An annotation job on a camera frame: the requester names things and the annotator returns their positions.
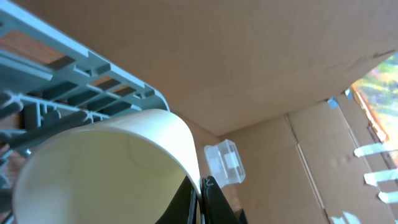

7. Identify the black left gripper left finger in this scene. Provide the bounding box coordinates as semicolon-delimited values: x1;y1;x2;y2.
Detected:
155;177;197;224

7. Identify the clear plastic container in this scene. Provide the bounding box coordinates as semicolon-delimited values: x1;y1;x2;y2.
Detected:
204;139;246;188

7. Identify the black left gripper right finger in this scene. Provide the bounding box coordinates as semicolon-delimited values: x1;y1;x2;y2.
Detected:
201;175;240;224

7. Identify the cream cup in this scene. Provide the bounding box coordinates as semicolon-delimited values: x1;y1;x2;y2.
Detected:
12;109;201;224

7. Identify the grey dishwasher rack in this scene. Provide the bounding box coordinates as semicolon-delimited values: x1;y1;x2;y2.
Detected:
0;0;170;224

